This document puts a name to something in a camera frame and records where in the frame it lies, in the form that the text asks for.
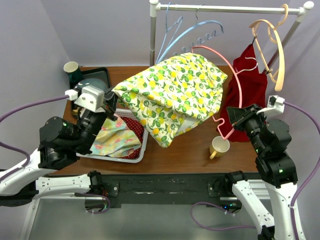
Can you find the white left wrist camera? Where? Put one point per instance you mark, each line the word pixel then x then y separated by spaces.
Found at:
pixel 89 97

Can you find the yellow lemon print garment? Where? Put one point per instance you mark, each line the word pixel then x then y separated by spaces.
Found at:
pixel 173 96

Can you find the silver white clothes rack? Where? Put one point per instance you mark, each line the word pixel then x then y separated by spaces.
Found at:
pixel 156 6

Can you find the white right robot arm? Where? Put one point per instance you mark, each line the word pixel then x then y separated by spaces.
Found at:
pixel 269 138

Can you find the light wooden hanger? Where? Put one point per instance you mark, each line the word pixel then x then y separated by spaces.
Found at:
pixel 279 75

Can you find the pastel floral skirt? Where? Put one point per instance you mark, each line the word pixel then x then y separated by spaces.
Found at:
pixel 115 140

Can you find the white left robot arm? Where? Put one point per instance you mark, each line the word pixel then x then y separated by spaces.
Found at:
pixel 60 145

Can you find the plain red garment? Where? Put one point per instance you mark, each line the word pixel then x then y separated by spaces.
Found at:
pixel 253 86

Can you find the white plastic mesh basket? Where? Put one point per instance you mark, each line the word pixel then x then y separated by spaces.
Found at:
pixel 122 113

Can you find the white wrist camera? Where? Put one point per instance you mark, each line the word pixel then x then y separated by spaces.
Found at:
pixel 275 106
pixel 89 97

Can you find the black tray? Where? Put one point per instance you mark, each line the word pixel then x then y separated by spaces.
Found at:
pixel 100 78

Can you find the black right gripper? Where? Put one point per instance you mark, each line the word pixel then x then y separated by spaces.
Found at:
pixel 235 113

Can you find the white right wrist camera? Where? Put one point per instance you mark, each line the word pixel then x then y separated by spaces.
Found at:
pixel 275 106

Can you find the dark green cup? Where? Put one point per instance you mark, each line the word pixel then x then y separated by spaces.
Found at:
pixel 73 71

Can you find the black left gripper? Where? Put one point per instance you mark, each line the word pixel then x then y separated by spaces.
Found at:
pixel 110 101

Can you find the blue wire hanger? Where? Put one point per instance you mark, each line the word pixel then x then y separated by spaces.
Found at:
pixel 177 23

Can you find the teal ceramic plate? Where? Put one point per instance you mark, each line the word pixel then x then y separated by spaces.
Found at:
pixel 92 82

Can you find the yellow mug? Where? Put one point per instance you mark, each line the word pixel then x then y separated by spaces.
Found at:
pixel 218 147

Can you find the red polka dot skirt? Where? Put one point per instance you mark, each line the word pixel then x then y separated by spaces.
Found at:
pixel 138 130

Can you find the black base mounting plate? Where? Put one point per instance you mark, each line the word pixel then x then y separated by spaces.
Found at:
pixel 164 189

